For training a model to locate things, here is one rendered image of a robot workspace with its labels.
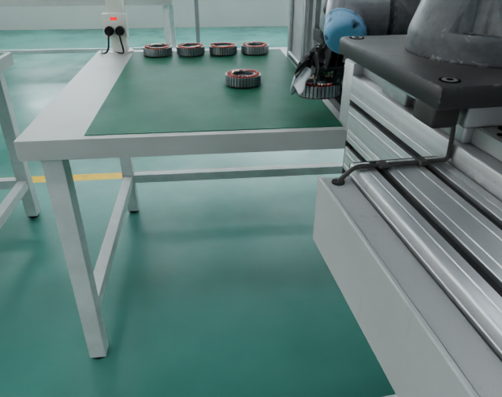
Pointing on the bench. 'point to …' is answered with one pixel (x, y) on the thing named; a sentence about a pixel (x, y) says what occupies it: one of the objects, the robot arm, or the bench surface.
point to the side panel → (297, 31)
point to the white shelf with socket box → (116, 27)
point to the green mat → (206, 97)
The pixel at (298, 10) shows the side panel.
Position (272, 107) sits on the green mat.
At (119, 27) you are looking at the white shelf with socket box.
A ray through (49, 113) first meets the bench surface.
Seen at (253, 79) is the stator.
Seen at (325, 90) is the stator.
